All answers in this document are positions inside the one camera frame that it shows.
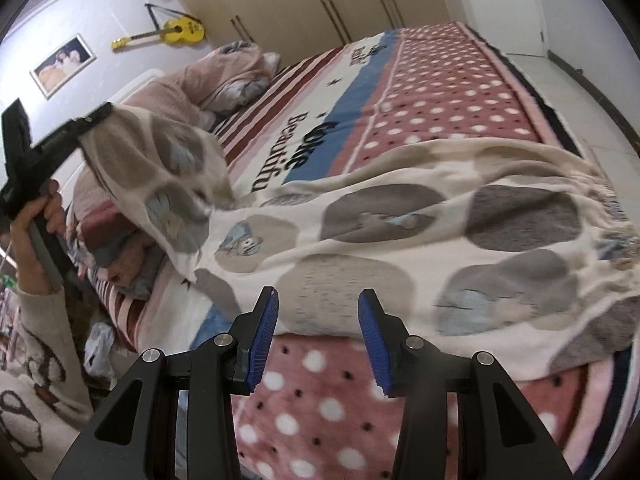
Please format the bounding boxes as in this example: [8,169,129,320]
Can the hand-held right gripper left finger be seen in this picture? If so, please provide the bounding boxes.
[52,287,278,480]

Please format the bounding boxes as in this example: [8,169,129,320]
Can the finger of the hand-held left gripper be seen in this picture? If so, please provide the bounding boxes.
[65,102,115,151]

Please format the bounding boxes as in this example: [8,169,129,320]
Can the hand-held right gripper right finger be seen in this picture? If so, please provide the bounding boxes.
[357,289,573,480]

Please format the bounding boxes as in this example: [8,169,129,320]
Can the cream cartoon print pants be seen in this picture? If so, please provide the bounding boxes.
[80,102,640,386]

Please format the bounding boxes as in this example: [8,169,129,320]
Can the person's left forearm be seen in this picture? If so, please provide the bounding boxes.
[17,280,96,428]

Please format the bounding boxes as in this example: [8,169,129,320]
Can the person's left hand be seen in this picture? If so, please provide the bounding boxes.
[10,180,66,291]

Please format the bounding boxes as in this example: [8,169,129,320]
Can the white headboard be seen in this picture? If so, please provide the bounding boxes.
[102,69,168,111]

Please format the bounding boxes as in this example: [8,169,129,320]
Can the pink quilt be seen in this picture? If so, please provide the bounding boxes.
[117,41,282,128]

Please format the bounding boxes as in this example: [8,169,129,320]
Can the yellow guitar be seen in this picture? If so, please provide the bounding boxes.
[111,2,206,52]

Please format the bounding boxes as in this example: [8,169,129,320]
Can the pile of clothes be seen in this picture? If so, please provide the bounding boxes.
[65,160,168,301]

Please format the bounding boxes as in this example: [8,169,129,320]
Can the white plastic bag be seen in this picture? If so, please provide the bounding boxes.
[82,321,126,381]

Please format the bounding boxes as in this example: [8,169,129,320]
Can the person's patterned fleece top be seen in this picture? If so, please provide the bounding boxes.
[0,360,48,461]

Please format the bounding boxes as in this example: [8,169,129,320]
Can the printed striped bed blanket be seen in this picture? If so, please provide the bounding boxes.
[115,20,640,480]

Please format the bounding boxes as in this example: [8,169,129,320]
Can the dark baseboard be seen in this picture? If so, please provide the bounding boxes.
[545,49,640,131]

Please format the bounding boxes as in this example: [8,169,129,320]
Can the white door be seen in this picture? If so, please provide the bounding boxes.
[447,0,548,58]

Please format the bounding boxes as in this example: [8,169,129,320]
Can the framed wall photo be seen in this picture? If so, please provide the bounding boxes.
[30,33,97,100]

